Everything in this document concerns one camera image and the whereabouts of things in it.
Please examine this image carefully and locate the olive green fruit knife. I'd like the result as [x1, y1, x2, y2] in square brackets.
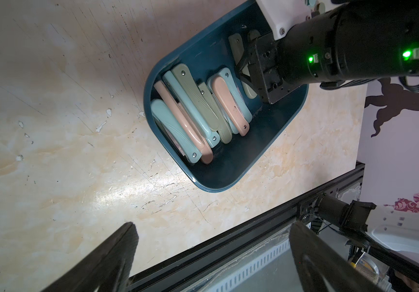
[171, 63, 232, 147]

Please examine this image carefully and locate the light teal fruit knife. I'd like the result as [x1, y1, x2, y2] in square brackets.
[163, 71, 220, 148]

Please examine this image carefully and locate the short pink fruit knife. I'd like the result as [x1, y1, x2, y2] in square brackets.
[210, 75, 250, 136]

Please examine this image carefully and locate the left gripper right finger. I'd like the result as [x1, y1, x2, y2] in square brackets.
[289, 221, 381, 292]

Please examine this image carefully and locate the teal plastic storage box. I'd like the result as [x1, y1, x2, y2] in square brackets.
[143, 1, 309, 193]

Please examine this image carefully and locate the long pink fruit knife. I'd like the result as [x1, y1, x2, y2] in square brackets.
[154, 81, 214, 164]

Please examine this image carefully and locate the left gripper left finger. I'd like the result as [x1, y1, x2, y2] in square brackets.
[44, 222, 139, 292]

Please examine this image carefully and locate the white slotted cable duct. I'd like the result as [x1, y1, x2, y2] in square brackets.
[205, 240, 290, 292]

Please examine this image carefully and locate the mint fruit knife in box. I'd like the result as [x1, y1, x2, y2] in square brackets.
[151, 99, 202, 164]

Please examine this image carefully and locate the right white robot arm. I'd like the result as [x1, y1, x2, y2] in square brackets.
[236, 1, 419, 104]

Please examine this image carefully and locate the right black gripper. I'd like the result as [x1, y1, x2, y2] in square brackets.
[234, 30, 306, 105]

